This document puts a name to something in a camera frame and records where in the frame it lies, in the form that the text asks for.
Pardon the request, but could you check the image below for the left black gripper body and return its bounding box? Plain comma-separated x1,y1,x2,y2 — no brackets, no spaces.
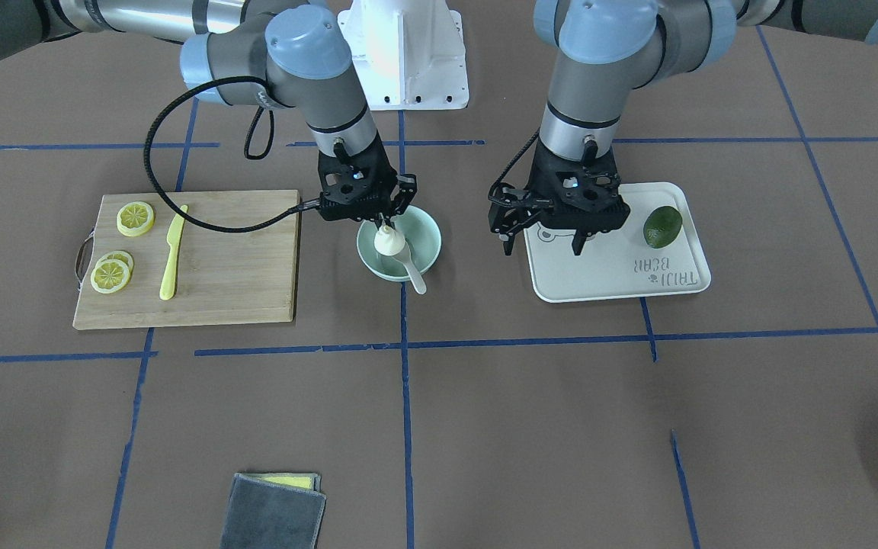
527,142,631,232

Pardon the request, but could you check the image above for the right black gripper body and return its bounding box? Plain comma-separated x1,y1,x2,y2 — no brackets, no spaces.
317,142,400,222

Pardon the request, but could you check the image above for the white steamed bun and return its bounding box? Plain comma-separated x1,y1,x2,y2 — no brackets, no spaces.
373,223,407,257

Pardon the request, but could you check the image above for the translucent white spoon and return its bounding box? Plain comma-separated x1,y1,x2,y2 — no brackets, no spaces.
393,246,428,294

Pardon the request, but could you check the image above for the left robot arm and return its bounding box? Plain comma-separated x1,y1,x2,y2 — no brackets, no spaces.
488,1,878,255

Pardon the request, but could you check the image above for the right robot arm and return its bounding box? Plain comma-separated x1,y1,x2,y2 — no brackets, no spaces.
0,1,417,226

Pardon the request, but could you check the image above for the light green bowl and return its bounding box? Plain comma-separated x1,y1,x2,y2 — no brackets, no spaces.
356,205,442,282

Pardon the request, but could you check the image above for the cream bear tray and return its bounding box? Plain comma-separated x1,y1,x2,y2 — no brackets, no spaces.
524,181,712,303

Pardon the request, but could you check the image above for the green avocado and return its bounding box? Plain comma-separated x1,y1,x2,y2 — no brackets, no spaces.
643,205,683,249

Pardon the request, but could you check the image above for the wooden cutting board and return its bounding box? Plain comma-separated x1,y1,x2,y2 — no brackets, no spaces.
73,192,300,330

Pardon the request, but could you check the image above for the yellow plastic knife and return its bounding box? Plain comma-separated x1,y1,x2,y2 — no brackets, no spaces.
158,214,185,301

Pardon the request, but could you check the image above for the lemon slice stacked bottom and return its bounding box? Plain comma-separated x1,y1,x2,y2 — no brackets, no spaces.
95,250,135,271

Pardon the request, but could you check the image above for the grey folded cloth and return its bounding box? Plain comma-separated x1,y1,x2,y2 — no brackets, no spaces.
219,472,326,548

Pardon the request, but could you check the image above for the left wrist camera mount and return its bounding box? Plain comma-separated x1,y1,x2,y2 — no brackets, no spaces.
487,181,552,242

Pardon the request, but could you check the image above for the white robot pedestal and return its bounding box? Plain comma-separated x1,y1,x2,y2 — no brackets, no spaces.
337,1,470,111

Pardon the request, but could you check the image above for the lemon slice near handle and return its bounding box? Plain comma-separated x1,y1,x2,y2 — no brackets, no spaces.
115,201,156,237

